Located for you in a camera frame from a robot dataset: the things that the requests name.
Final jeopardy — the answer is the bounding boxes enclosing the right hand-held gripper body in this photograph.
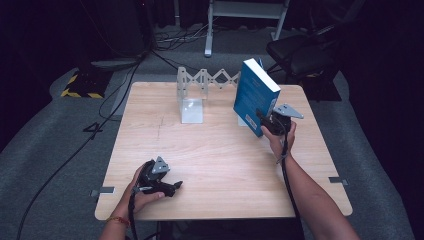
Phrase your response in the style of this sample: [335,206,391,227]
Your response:
[263,103,305,137]

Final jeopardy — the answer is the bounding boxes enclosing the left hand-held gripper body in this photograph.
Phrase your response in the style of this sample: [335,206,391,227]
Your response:
[136,156,171,196]

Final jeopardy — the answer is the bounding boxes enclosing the blue book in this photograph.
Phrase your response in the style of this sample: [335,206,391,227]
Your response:
[232,58,282,138]

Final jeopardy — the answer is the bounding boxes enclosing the white expandable bookend rack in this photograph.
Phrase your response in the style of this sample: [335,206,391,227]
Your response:
[176,66,250,128]

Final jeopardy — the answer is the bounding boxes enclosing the person's right hand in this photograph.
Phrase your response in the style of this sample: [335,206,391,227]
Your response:
[260,120,298,160]

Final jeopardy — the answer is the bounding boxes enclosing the person's left hand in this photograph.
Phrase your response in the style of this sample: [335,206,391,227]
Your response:
[118,164,166,219]

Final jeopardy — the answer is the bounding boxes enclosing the grey tape strip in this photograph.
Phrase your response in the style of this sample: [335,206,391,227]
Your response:
[328,176,350,187]
[90,186,116,198]

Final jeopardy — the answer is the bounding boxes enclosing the black chair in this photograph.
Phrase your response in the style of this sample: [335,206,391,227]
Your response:
[265,23,344,101]

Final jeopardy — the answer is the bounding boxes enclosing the yellow and black striped base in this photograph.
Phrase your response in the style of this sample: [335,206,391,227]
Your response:
[60,68,113,100]

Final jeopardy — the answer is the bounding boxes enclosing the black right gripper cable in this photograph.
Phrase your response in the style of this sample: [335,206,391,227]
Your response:
[279,131,306,236]

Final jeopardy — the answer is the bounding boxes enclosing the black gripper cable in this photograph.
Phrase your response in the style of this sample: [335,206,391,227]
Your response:
[127,189,140,240]
[279,131,306,236]

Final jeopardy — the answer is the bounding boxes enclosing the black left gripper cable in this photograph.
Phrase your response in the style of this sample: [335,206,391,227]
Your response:
[127,189,140,240]

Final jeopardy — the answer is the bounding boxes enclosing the red and yellow bracelet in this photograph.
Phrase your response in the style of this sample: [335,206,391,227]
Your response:
[105,215,131,228]

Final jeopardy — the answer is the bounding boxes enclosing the long black floor cable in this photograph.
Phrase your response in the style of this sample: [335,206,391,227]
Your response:
[15,54,148,240]

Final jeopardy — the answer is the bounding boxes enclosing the white metal stand frame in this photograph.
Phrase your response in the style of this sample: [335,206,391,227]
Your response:
[203,0,290,58]

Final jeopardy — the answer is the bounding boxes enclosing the bundle of floor cables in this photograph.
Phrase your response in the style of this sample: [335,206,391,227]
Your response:
[151,21,216,53]

